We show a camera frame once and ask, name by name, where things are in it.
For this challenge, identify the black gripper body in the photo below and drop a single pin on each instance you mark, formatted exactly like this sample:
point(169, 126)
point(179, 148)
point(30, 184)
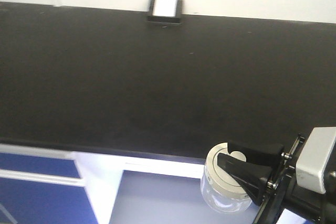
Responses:
point(283, 196)

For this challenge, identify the glass jar with white lid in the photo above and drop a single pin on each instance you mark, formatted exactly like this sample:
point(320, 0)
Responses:
point(219, 190)

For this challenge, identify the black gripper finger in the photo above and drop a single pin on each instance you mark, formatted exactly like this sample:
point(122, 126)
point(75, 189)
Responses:
point(268, 154)
point(251, 177)

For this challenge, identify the blue lab bench cabinets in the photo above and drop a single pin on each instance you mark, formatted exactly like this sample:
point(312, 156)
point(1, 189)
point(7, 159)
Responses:
point(41, 185)

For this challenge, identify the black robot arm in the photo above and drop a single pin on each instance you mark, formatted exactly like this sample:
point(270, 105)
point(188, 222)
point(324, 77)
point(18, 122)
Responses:
point(324, 203)

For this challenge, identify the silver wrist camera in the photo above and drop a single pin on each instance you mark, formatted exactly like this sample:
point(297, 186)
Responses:
point(313, 159)

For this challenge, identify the black and white power outlet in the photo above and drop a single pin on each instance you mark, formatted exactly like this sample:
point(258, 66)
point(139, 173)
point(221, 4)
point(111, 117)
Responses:
point(165, 11)

